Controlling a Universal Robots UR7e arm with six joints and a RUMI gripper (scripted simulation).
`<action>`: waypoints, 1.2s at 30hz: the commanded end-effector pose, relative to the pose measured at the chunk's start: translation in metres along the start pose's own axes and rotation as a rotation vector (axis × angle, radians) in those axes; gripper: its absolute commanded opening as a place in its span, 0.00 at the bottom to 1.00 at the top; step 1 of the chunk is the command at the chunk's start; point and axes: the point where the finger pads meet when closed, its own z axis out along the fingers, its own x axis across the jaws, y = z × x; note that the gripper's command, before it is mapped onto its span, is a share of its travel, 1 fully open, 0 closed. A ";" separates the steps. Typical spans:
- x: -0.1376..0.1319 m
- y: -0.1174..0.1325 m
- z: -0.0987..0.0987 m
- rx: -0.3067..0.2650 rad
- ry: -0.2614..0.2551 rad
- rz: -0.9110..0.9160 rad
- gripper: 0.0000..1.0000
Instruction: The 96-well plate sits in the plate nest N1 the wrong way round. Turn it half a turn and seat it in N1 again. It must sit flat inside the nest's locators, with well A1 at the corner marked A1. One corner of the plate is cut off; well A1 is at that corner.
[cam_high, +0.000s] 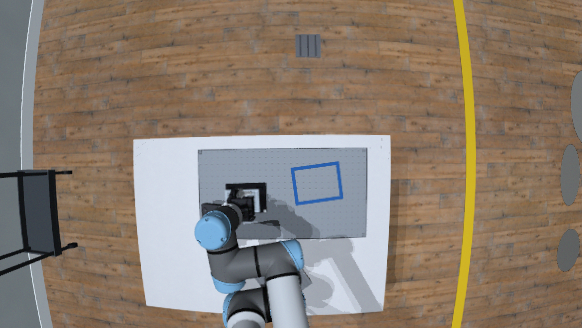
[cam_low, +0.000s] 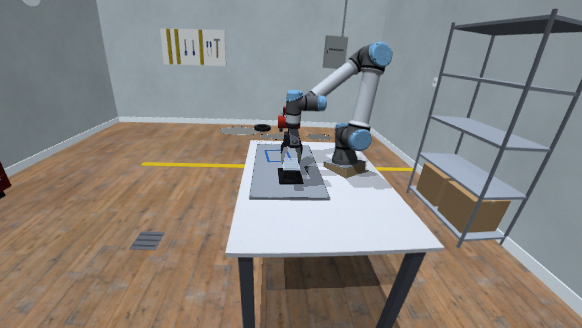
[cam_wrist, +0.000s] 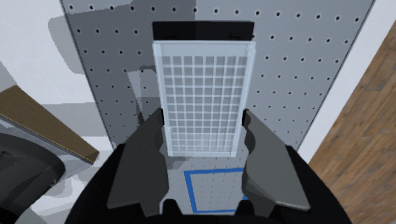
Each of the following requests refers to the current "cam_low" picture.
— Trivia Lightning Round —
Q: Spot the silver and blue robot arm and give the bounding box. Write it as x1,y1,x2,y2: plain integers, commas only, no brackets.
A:
284,42,392,165

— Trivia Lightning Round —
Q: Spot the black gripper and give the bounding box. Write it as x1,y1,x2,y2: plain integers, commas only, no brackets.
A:
281,122,303,164

